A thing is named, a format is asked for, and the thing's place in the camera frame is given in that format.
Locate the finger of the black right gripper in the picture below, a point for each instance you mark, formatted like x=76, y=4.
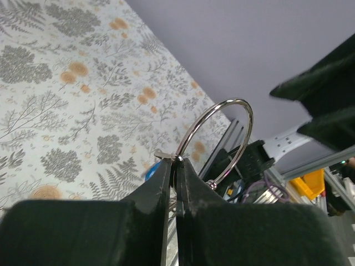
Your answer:
x=326, y=91

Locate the blue tagged key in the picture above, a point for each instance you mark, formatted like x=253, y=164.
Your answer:
x=150, y=172

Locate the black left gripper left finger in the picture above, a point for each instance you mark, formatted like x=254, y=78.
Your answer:
x=132, y=231

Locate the yellow storage bin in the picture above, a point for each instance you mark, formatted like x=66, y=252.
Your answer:
x=310, y=185

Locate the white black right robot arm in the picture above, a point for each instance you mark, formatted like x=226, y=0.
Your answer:
x=261, y=155

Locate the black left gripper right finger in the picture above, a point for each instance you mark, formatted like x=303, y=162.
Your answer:
x=211, y=231

